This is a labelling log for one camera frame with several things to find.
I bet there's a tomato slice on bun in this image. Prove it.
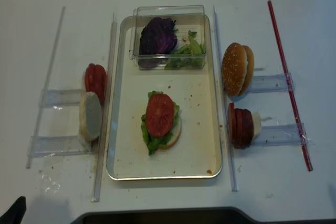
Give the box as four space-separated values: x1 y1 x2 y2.
145 93 174 137

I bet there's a green lettuce on bun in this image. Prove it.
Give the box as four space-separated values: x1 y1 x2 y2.
141 91 180 156

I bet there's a green lettuce in container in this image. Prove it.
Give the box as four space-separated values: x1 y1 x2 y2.
164 30 205 70

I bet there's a stack of meat slices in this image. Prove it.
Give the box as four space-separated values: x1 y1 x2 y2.
227 103 254 148

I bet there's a stack of tomato slices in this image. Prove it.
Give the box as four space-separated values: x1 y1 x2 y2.
84 63 107 105

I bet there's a white block behind meat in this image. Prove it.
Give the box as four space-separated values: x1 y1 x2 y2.
251 112 261 140

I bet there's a bottom bun on tray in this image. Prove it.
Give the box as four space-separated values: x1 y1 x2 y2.
158 114 182 150

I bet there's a purple cabbage leaf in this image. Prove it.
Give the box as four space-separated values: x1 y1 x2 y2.
138 17 177 69

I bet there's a clear plastic container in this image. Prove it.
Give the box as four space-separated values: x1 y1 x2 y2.
129 5 208 70

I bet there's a cream metal baking tray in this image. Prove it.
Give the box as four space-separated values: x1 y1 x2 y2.
106 17 222 180

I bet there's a sesame bun top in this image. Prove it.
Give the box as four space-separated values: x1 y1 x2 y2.
221 42 248 97

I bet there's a white bun half upright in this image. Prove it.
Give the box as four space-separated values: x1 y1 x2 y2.
79 92 102 142

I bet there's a brown bun behind sesame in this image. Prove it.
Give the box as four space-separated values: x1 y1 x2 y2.
239 45 254 95

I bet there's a clear holder upper right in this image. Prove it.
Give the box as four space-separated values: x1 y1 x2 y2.
248 73 295 93

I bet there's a clear holder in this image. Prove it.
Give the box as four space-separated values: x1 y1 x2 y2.
27 135 96 158
248 73 295 93
251 123 310 147
38 89 85 108

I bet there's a clear holder upper left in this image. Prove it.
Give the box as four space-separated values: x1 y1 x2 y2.
38 89 85 108

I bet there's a clear holder lower right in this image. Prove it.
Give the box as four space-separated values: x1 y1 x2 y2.
251 123 310 147

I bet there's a dark base bottom edge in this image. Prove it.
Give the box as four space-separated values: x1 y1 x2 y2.
70 206 259 224

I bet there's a clear holder lower left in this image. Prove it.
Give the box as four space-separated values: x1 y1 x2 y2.
27 135 96 158

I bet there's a black object bottom left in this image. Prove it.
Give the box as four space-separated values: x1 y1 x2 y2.
0 196 27 224

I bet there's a clear rail right of tray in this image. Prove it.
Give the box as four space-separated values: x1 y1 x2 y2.
213 4 239 192

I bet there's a clear rail of tray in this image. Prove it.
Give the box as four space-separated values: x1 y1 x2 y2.
91 13 118 202
213 4 239 192

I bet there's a clear rail left of tray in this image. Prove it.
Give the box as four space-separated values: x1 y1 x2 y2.
91 13 118 202

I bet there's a clear rail far left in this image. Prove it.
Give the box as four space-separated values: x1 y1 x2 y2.
26 6 66 169

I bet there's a red plastic rail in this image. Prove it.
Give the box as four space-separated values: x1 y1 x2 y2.
267 0 313 172

